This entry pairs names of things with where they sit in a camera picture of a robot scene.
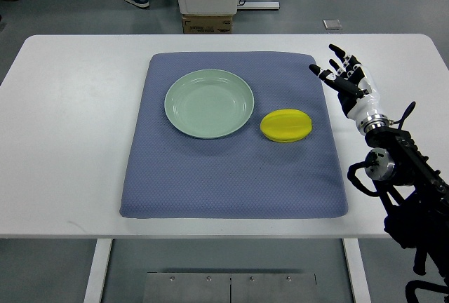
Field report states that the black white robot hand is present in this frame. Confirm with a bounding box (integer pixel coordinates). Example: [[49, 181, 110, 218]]
[[309, 44, 390, 135]]

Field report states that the yellow starfruit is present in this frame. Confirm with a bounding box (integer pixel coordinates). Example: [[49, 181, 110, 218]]
[[260, 109, 313, 143]]

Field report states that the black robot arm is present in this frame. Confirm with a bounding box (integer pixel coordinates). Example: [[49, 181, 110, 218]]
[[347, 102, 448, 302]]

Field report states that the small grey floor plate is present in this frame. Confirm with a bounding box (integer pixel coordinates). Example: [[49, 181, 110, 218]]
[[322, 19, 342, 31]]

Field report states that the light green plate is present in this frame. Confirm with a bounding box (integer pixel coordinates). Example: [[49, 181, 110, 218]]
[[164, 69, 255, 139]]

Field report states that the metal floor plate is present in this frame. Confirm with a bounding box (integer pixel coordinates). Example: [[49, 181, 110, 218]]
[[143, 272, 320, 303]]

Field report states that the cardboard box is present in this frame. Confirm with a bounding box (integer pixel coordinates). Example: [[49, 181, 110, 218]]
[[182, 15, 233, 34]]

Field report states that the blue quilted mat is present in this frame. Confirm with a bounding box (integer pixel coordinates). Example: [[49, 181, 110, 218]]
[[120, 51, 348, 219]]

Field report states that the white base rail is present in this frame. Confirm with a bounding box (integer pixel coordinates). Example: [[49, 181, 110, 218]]
[[237, 1, 280, 11]]

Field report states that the white table frame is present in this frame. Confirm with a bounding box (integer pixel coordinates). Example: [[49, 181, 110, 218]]
[[83, 238, 371, 302]]

